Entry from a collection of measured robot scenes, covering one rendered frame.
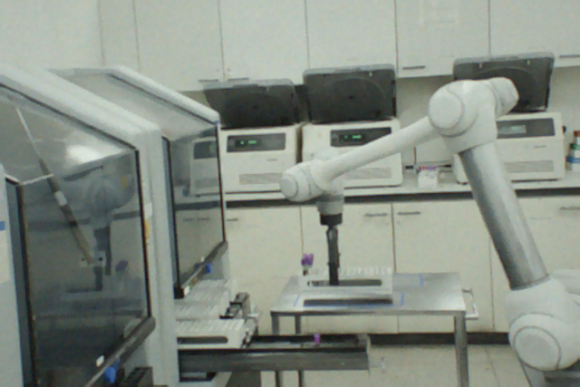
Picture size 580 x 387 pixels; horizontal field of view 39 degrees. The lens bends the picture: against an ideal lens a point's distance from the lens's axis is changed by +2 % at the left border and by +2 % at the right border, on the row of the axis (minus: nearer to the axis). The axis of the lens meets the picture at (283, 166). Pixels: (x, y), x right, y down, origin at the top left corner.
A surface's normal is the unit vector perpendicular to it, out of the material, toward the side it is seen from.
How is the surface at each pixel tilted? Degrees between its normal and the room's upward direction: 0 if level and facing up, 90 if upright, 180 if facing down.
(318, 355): 90
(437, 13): 90
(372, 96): 142
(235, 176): 90
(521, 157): 90
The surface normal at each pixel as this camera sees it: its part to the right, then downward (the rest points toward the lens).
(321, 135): -0.14, -0.41
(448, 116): -0.60, 0.02
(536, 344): -0.52, 0.23
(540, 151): -0.14, 0.11
